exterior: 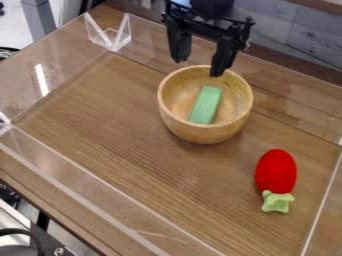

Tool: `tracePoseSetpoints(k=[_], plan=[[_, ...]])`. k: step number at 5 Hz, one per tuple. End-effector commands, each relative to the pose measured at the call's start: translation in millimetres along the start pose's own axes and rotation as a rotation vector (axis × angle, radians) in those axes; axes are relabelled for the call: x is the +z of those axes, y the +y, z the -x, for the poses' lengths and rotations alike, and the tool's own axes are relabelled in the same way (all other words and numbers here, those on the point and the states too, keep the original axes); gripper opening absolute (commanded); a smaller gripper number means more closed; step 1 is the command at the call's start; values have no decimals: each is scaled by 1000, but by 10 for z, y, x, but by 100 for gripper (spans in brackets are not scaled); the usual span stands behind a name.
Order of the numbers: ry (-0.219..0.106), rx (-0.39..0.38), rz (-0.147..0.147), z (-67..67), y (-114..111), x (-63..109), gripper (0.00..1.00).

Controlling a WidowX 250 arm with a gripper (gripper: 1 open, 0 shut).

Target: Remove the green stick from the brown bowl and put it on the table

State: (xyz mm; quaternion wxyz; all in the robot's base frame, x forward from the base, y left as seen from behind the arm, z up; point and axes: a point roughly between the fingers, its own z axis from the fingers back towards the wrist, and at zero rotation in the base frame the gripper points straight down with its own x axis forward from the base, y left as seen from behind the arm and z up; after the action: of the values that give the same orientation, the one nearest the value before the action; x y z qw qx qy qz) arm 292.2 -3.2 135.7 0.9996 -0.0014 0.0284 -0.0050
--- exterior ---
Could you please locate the grey metal post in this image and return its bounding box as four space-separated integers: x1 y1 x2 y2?
20 0 56 41

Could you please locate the green foam stick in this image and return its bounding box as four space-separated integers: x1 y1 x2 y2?
187 86 223 124

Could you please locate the black clamp with cable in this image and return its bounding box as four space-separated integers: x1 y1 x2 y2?
0 226 76 256

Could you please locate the brown wooden bowl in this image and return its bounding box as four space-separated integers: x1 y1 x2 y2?
158 65 254 144

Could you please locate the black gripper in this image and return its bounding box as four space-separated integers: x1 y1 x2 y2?
162 0 255 77

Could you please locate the red plush strawberry toy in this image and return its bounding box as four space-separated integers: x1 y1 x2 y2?
254 149 296 214

